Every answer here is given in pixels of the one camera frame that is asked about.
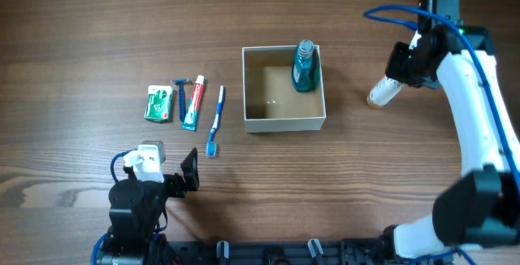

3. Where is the white lotion tube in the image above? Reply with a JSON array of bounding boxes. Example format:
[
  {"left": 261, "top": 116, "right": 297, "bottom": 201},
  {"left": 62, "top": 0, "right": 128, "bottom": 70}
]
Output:
[{"left": 366, "top": 33, "right": 423, "bottom": 110}]

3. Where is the green white soap box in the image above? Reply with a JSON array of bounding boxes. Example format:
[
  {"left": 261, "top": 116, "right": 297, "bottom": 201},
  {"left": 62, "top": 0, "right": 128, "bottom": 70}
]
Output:
[{"left": 144, "top": 85, "right": 174, "bottom": 123}]

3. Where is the blue Listerine mouthwash bottle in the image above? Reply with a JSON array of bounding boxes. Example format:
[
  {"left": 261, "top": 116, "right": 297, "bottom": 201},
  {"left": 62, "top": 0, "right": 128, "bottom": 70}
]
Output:
[{"left": 291, "top": 40, "right": 319, "bottom": 93}]

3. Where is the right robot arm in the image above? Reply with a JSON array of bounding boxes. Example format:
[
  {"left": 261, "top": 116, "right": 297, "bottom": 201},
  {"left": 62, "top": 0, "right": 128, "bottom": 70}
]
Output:
[{"left": 367, "top": 24, "right": 519, "bottom": 260}]

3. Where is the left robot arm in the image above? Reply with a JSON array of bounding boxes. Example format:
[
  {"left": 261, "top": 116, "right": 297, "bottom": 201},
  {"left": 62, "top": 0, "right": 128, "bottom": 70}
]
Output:
[{"left": 90, "top": 141, "right": 199, "bottom": 265}]

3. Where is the white square container box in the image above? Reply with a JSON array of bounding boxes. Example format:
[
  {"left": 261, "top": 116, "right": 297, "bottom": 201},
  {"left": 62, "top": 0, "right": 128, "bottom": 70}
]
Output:
[{"left": 242, "top": 46, "right": 327, "bottom": 133}]

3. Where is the blue white toothbrush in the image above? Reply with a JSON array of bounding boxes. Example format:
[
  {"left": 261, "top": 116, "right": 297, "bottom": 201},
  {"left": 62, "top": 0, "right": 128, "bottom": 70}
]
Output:
[{"left": 206, "top": 85, "right": 225, "bottom": 158}]

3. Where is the red green toothpaste tube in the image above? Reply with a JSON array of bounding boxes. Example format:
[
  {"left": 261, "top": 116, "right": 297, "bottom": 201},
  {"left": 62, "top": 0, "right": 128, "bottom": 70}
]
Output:
[{"left": 182, "top": 75, "right": 206, "bottom": 131}]

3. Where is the blue disposable razor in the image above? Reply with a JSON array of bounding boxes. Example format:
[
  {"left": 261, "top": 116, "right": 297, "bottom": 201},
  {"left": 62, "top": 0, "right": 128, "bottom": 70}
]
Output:
[{"left": 171, "top": 78, "right": 190, "bottom": 122}]

